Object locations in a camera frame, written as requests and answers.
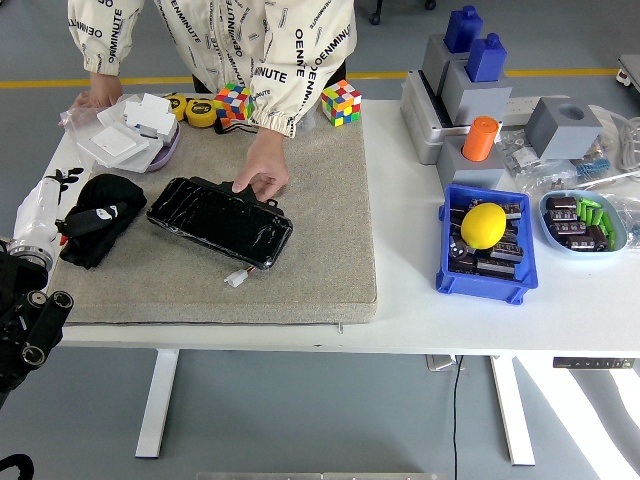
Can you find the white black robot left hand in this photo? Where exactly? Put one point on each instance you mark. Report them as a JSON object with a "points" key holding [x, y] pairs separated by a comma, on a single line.
{"points": [[37, 210]]}

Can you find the person's left hand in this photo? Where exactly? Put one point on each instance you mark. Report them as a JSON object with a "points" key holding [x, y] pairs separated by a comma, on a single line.
{"points": [[267, 165]]}

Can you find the person's right hand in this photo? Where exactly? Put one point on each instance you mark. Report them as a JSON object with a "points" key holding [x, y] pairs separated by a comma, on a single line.
{"points": [[102, 90]]}

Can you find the black rag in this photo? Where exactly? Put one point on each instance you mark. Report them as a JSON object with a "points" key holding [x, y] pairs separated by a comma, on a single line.
{"points": [[110, 190]]}

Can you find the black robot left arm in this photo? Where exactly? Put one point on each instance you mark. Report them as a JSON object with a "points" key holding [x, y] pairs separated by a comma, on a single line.
{"points": [[40, 325]]}

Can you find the person's left forearm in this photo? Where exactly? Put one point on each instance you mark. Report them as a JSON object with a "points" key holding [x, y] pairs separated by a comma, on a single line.
{"points": [[290, 95]]}

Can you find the person's right forearm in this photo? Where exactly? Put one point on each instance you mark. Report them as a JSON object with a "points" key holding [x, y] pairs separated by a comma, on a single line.
{"points": [[100, 35]]}

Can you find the black table control panel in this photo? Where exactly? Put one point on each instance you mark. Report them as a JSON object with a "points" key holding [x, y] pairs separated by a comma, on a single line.
{"points": [[590, 363]]}

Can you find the clear plastic bag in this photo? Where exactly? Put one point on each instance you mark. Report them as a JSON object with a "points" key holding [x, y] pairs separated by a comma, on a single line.
{"points": [[630, 215], [75, 120]]}

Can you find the white cardboard piece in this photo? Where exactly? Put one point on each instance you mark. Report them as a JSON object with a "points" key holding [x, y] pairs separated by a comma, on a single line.
{"points": [[150, 112]]}

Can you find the colourful puzzle cube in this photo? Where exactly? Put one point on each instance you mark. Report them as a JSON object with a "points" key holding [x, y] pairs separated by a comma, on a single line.
{"points": [[232, 102], [341, 102]]}

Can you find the clear plastic box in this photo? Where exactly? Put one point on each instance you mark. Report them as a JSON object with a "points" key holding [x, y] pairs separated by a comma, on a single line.
{"points": [[140, 155]]}

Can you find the yellow tape measure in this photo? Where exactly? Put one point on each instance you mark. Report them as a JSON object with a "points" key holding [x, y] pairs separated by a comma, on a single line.
{"points": [[176, 106], [200, 112]]}

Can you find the purple tray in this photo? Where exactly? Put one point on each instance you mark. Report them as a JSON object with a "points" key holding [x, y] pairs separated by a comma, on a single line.
{"points": [[167, 152]]}

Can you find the grey-brown mat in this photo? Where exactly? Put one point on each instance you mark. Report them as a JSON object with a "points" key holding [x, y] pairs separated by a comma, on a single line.
{"points": [[310, 250]]}

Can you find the person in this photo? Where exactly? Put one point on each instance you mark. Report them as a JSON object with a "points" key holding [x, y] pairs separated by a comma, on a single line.
{"points": [[225, 35]]}

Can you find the light grey base box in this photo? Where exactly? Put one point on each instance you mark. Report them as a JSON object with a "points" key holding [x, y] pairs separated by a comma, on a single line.
{"points": [[417, 120]]}

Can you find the grey holder block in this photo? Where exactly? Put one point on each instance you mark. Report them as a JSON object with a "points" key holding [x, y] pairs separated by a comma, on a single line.
{"points": [[475, 175], [480, 102], [435, 60]]}

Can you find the orange cylinder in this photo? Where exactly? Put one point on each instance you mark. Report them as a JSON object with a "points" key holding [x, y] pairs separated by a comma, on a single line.
{"points": [[480, 140]]}

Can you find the yellow lemon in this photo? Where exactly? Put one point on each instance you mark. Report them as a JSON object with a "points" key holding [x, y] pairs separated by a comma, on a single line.
{"points": [[482, 225]]}

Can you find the white table leg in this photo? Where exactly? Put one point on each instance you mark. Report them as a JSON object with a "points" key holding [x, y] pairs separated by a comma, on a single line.
{"points": [[515, 415], [157, 400]]}

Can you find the black chair castor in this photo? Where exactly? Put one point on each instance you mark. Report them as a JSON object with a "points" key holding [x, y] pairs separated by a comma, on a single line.
{"points": [[430, 4]]}

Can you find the blue bottle-shaped block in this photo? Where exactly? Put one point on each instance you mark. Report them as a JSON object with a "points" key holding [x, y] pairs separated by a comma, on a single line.
{"points": [[462, 30], [486, 60]]}

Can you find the clear bag of screws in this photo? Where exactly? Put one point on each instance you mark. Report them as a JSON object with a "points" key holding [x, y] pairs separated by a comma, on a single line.
{"points": [[520, 155]]}

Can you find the white power strip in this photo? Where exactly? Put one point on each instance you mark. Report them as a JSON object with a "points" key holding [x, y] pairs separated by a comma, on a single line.
{"points": [[520, 107]]}

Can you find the grey box under table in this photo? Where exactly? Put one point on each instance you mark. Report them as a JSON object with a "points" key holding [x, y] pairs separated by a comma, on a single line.
{"points": [[442, 362]]}

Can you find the blue plastic bin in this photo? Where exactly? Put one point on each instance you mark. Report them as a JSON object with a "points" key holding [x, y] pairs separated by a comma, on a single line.
{"points": [[520, 280]]}

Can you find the clear bag of small parts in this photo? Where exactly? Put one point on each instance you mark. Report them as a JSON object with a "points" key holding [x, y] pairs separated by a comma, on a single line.
{"points": [[550, 177]]}

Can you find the light blue dish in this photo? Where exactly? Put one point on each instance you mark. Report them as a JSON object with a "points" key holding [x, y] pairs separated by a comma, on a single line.
{"points": [[545, 235]]}

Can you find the grey block with round hole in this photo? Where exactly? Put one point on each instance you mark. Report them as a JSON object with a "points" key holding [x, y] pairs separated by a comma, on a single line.
{"points": [[555, 135]]}

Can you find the green battery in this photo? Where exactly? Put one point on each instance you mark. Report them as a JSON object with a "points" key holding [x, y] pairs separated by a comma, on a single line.
{"points": [[592, 203], [612, 240], [607, 222], [581, 210], [590, 215]]}

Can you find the bag of blue resistors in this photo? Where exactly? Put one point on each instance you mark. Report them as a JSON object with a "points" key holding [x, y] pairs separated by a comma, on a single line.
{"points": [[595, 167]]}

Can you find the grey cart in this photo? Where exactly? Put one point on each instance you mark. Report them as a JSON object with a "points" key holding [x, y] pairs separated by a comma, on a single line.
{"points": [[631, 70]]}

